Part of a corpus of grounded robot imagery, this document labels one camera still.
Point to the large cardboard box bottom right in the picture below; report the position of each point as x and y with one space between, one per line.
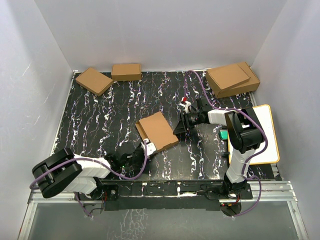
249 86

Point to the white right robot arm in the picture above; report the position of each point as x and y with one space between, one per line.
245 134

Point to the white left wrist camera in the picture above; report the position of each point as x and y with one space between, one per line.
149 147

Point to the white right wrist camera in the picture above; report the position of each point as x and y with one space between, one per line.
185 105

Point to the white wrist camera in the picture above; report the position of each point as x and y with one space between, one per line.
185 105
149 147

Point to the aluminium frame rail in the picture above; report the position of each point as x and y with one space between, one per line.
277 215

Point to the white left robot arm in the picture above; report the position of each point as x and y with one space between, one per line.
70 172

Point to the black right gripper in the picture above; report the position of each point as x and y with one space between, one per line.
181 127

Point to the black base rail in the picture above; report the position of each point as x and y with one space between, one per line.
115 195

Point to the small cardboard box top right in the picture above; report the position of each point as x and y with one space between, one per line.
225 78

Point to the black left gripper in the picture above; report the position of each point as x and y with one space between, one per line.
140 147

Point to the green eraser block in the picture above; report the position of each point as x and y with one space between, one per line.
223 134

